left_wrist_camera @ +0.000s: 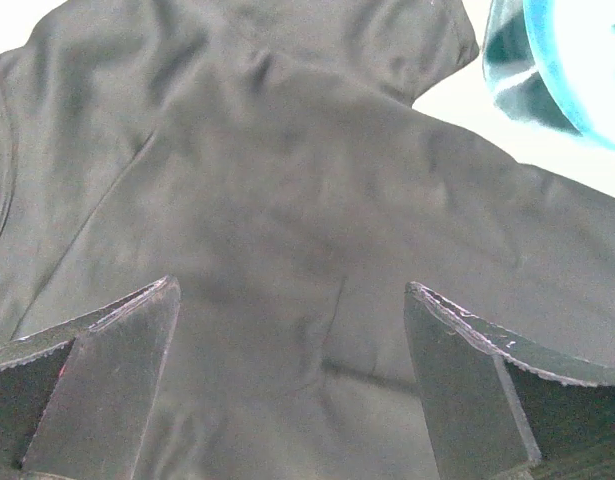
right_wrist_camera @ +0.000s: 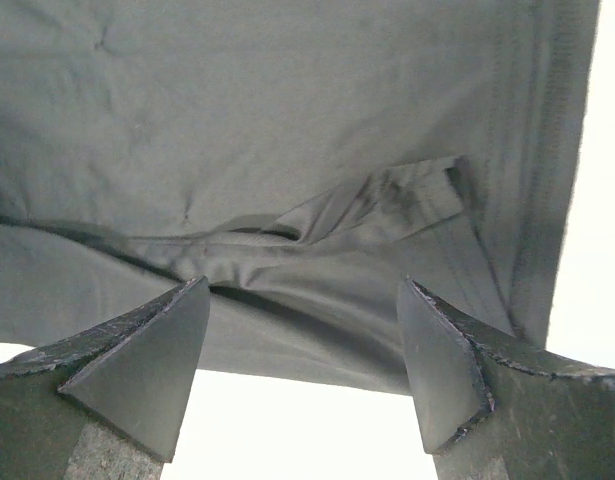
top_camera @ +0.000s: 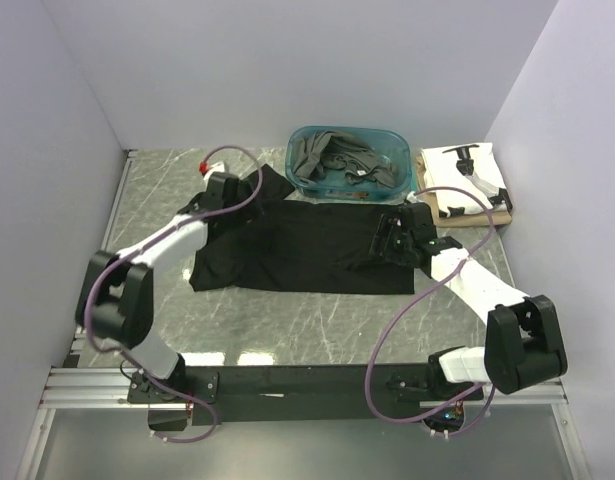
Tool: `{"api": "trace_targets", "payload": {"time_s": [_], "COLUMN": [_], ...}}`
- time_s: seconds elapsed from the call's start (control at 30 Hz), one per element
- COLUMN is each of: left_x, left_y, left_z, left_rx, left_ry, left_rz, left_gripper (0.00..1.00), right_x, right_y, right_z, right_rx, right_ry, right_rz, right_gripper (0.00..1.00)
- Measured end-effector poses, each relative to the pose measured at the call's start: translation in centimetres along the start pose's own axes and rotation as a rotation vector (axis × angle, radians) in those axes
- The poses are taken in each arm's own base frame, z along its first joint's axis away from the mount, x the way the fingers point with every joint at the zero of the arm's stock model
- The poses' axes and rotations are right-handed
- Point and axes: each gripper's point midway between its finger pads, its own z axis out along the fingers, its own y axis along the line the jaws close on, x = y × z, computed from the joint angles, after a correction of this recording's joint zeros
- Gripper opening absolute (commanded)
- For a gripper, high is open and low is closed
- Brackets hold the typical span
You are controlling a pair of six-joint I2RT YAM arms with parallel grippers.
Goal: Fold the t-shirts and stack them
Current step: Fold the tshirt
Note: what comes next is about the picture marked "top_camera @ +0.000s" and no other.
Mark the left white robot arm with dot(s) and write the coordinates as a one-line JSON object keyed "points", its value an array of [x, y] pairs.
{"points": [[116, 302]]}

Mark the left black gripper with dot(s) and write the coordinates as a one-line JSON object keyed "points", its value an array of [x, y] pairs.
{"points": [[246, 188]]}

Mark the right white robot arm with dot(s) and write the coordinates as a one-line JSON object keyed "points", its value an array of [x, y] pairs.
{"points": [[523, 344]]}

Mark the aluminium frame rail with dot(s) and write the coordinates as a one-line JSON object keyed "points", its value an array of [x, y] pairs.
{"points": [[107, 388]]}

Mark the black t shirt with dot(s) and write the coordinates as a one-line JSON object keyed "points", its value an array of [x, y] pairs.
{"points": [[283, 245]]}

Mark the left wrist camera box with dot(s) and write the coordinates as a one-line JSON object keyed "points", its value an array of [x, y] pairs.
{"points": [[207, 169]]}

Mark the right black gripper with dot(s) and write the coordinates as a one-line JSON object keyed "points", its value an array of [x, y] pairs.
{"points": [[388, 227]]}

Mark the black mounting beam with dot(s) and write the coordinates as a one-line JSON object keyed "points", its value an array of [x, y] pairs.
{"points": [[319, 392]]}

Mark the teal plastic basket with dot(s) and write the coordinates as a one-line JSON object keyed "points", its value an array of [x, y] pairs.
{"points": [[392, 147]]}

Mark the grey t shirt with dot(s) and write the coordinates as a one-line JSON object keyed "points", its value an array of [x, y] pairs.
{"points": [[341, 151]]}

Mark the folded white printed t shirt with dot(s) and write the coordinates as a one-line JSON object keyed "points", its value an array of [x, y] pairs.
{"points": [[468, 167]]}

